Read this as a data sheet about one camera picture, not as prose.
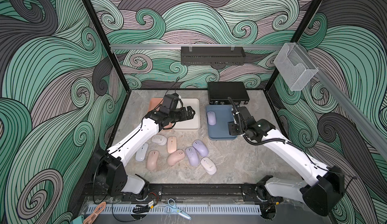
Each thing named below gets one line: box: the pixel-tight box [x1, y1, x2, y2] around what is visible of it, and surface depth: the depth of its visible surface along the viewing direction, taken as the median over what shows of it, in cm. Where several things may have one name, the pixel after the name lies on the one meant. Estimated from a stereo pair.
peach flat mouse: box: [167, 136, 177, 154], surface depth 91 cm
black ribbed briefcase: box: [207, 81, 250, 105], surface depth 120 cm
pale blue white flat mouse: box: [135, 142, 149, 162], surface depth 87 cm
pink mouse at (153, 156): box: [146, 149, 160, 172], surface depth 84 cm
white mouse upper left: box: [151, 134, 168, 146], surface depth 92 cm
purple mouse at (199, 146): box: [192, 139, 209, 157], surface depth 89 cm
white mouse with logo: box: [200, 156, 218, 176], surface depth 82 cm
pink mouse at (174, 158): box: [166, 149, 186, 166], surface depth 85 cm
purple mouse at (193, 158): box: [185, 146, 200, 167], surface depth 85 cm
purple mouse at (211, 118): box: [206, 110, 217, 126], surface depth 102 cm
